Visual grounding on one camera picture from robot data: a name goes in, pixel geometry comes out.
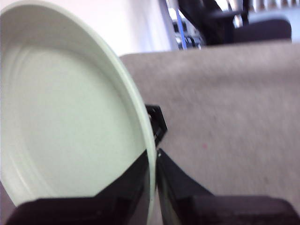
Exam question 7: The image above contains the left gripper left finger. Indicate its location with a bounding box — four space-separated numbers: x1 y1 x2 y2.
6 150 151 225

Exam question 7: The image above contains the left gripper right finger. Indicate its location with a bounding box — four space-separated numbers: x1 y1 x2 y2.
156 148 297 225

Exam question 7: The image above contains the green round plate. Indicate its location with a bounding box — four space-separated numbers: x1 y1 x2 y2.
0 0 157 225

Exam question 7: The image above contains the black plate rack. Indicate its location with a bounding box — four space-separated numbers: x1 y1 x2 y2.
145 104 168 147

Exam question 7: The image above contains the black office chair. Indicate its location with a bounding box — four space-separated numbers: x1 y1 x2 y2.
177 0 293 45

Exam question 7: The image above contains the blue cable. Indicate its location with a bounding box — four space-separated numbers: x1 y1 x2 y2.
175 8 188 50

